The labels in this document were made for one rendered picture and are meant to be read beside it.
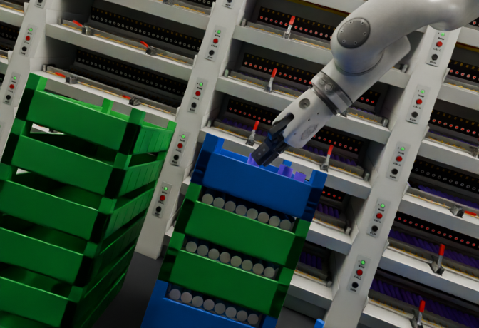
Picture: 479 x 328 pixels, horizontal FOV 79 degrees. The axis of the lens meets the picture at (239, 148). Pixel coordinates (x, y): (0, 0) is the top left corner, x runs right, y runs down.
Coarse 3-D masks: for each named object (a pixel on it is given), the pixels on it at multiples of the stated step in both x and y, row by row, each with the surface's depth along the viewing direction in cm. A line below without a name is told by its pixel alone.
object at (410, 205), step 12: (432, 180) 108; (468, 192) 106; (408, 204) 93; (420, 204) 93; (432, 204) 96; (420, 216) 94; (432, 216) 93; (444, 216) 92; (468, 216) 94; (456, 228) 92; (468, 228) 91
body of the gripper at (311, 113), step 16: (304, 96) 52; (320, 96) 51; (288, 112) 52; (304, 112) 51; (320, 112) 52; (288, 128) 52; (304, 128) 53; (320, 128) 58; (288, 144) 55; (304, 144) 60
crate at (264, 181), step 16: (208, 144) 45; (208, 160) 45; (224, 160) 45; (240, 160) 75; (288, 160) 73; (192, 176) 45; (208, 176) 45; (224, 176) 45; (240, 176) 45; (256, 176) 45; (272, 176) 45; (320, 176) 45; (224, 192) 45; (240, 192) 45; (256, 192) 45; (272, 192) 45; (288, 192) 45; (304, 192) 45; (320, 192) 45; (272, 208) 45; (288, 208) 45; (304, 208) 45
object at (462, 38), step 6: (468, 24) 98; (474, 24) 107; (462, 30) 93; (468, 30) 92; (474, 30) 92; (462, 36) 93; (468, 36) 93; (474, 36) 92; (456, 42) 103; (462, 42) 94; (468, 42) 93; (474, 42) 93; (468, 48) 107; (474, 48) 104
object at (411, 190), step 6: (408, 192) 98; (414, 192) 97; (420, 192) 97; (426, 192) 98; (426, 198) 97; (432, 198) 96; (438, 198) 96; (444, 198) 97; (438, 204) 95; (444, 204) 95; (450, 204) 96; (462, 204) 96; (468, 210) 95; (474, 210) 95; (474, 216) 93
